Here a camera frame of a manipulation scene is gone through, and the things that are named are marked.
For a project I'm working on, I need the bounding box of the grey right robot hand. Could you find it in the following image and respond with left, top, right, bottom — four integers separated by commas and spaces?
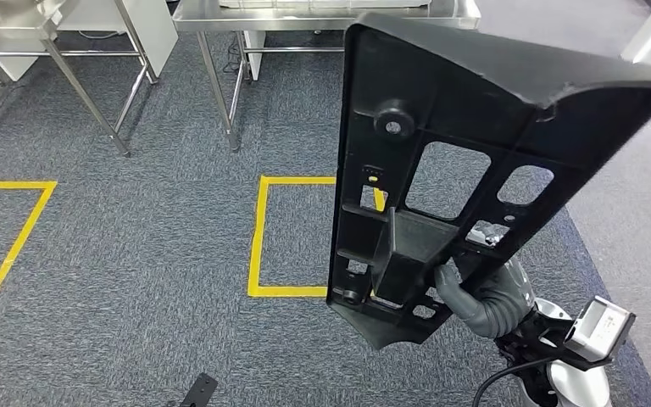
433, 221, 538, 340

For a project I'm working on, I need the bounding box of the black plastic plate bracket part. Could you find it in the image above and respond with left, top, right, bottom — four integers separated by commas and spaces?
326, 12, 651, 350

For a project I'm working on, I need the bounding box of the stainless steel workbench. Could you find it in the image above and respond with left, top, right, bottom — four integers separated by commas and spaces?
0, 0, 159, 159
172, 0, 481, 153

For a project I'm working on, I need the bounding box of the yellow floor tape square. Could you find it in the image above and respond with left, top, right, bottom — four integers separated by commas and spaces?
0, 179, 58, 298
247, 176, 387, 298

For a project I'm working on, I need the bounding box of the narrow white panel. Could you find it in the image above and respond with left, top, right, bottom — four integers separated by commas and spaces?
242, 31, 268, 81

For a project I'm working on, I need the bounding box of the white cabinet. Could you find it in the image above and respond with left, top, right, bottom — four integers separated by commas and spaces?
0, 0, 180, 83

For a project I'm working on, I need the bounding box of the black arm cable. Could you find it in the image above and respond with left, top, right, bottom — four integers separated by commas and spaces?
471, 355, 563, 407

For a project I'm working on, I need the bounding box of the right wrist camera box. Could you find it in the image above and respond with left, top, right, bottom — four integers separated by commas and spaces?
563, 296, 637, 366

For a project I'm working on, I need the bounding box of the black floor cable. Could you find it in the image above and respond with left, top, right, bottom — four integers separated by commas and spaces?
221, 36, 245, 75

